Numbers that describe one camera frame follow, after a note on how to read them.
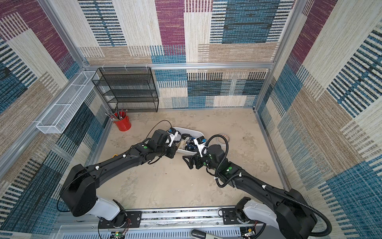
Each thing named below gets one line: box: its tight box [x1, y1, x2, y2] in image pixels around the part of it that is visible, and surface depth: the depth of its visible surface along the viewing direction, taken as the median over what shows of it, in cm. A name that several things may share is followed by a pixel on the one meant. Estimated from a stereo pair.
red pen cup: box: [112, 111, 132, 132], surface depth 110 cm
